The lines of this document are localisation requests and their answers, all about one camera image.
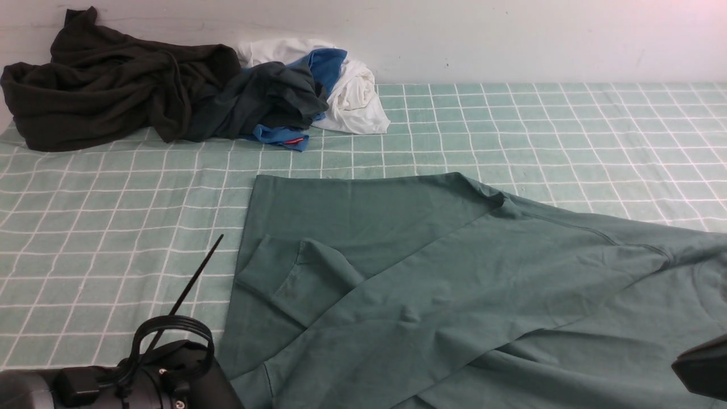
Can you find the blue crumpled garment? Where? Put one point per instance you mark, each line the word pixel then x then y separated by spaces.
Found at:
pixel 325 66

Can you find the dark green crumpled garment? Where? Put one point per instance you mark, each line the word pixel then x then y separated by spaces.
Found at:
pixel 271 94

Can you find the dark olive crumpled garment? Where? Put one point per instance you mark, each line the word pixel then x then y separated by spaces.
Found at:
pixel 102 85

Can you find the white crumpled garment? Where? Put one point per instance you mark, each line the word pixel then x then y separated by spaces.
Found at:
pixel 354 104

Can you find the green long-sleeved shirt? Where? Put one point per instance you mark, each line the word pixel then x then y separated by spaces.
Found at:
pixel 442 292

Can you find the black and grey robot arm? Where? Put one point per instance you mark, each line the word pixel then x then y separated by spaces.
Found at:
pixel 172 365

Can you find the green checkered tablecloth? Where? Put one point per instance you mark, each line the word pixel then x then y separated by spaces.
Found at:
pixel 96 241

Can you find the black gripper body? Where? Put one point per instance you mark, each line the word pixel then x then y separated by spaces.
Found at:
pixel 702 369

